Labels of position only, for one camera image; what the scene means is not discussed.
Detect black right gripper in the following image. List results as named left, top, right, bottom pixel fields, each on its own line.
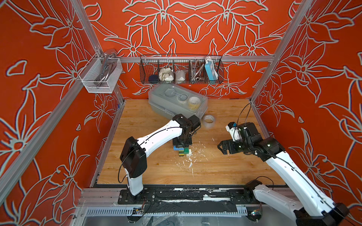
left=215, top=138, right=252, bottom=154

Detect blue long lego brick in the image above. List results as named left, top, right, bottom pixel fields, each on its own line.
left=173, top=146, right=184, bottom=152

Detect white lego brick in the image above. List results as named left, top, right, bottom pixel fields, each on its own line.
left=186, top=149, right=192, bottom=157

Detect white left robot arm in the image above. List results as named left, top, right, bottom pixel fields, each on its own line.
left=120, top=114, right=201, bottom=197

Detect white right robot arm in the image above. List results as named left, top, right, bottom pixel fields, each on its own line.
left=218, top=128, right=349, bottom=226

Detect clear tape roll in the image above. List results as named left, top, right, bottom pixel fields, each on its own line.
left=202, top=115, right=216, bottom=129

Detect yellow tape roll in box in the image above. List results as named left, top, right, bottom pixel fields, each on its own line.
left=188, top=97, right=201, bottom=111

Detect grey plastic storage box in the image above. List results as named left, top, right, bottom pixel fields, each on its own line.
left=148, top=84, right=208, bottom=119

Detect metal tongs in basket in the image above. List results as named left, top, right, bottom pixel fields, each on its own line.
left=190, top=59, right=204, bottom=83

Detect dark round object in basket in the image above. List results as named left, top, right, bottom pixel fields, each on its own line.
left=148, top=74, right=160, bottom=85

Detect white crumpled cloth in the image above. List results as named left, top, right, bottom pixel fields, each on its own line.
left=158, top=67, right=174, bottom=82

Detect blue white box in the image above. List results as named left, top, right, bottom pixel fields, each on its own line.
left=204, top=56, right=218, bottom=82

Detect aluminium rear crossbar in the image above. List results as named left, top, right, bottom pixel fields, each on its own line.
left=118, top=55, right=273, bottom=63

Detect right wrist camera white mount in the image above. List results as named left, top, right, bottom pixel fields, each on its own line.
left=225, top=122, right=260, bottom=141

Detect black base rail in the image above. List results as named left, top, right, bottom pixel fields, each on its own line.
left=117, top=185, right=262, bottom=216

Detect black wire basket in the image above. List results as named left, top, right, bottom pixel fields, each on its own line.
left=140, top=54, right=224, bottom=85

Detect white slotted cable duct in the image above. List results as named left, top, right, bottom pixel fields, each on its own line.
left=84, top=205, right=248, bottom=218

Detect clear acrylic wall bin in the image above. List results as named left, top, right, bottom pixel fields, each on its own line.
left=78, top=57, right=123, bottom=94

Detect aluminium frame post right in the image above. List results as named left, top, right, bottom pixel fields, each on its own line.
left=250, top=0, right=313, bottom=106

